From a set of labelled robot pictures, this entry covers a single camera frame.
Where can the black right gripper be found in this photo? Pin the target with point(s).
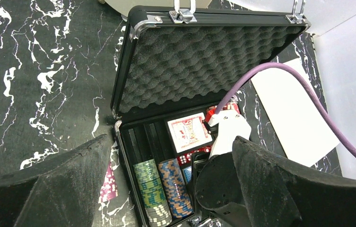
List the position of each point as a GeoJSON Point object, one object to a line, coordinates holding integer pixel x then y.
{"type": "Point", "coordinates": [217, 188]}

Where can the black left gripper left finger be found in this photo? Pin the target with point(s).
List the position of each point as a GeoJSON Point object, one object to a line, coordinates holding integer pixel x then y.
{"type": "Point", "coordinates": [59, 192]}

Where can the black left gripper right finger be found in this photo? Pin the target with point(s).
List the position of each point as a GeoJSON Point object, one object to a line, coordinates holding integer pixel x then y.
{"type": "Point", "coordinates": [279, 192]}

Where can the blue card deck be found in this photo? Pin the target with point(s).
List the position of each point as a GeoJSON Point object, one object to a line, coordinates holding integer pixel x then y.
{"type": "Point", "coordinates": [187, 173]}

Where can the blue orange chip stack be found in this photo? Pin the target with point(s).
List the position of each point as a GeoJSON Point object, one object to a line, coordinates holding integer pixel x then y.
{"type": "Point", "coordinates": [175, 188]}

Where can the pink chip stack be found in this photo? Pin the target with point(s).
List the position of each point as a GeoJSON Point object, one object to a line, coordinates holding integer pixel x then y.
{"type": "Point", "coordinates": [108, 190]}

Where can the red dice in case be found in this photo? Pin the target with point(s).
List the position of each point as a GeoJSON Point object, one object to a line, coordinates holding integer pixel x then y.
{"type": "Point", "coordinates": [185, 158]}

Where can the red card deck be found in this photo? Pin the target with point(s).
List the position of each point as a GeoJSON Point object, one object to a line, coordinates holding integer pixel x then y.
{"type": "Point", "coordinates": [188, 132]}

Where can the green chip stack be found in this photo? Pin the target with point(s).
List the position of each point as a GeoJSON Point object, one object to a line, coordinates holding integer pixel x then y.
{"type": "Point", "coordinates": [152, 193]}

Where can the beige rectangular board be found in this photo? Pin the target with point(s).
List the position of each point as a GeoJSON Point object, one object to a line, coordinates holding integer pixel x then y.
{"type": "Point", "coordinates": [301, 130]}

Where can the red white chip stack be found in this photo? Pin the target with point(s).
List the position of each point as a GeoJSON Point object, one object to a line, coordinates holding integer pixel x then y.
{"type": "Point", "coordinates": [230, 105]}

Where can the black poker chip case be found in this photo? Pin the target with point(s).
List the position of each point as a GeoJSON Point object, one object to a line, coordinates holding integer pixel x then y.
{"type": "Point", "coordinates": [178, 62]}

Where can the white cylindrical lamp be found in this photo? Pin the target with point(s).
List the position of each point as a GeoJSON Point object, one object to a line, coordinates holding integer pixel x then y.
{"type": "Point", "coordinates": [122, 4]}

